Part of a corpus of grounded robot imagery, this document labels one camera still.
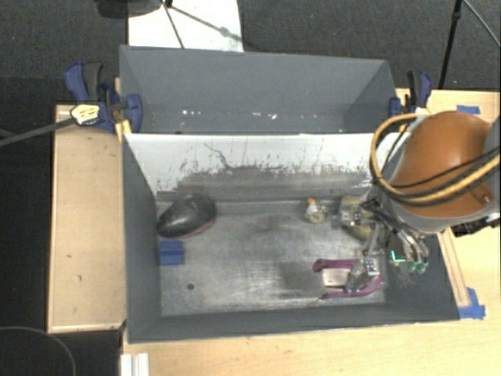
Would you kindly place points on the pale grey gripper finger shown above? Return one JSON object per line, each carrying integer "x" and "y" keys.
{"x": 371, "y": 268}
{"x": 355, "y": 278}

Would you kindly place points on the purple and metal stapler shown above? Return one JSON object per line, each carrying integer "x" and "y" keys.
{"x": 332, "y": 276}

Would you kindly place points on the small white and orange toy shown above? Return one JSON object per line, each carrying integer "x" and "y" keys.
{"x": 315, "y": 212}

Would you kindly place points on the grey metal bin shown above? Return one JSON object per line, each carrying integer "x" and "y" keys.
{"x": 250, "y": 249}

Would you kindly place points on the black oval computer mouse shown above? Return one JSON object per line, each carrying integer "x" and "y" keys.
{"x": 186, "y": 215}

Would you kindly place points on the blue block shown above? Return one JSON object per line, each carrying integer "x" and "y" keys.
{"x": 171, "y": 253}

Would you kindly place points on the pale wood board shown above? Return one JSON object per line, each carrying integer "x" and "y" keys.
{"x": 86, "y": 225}

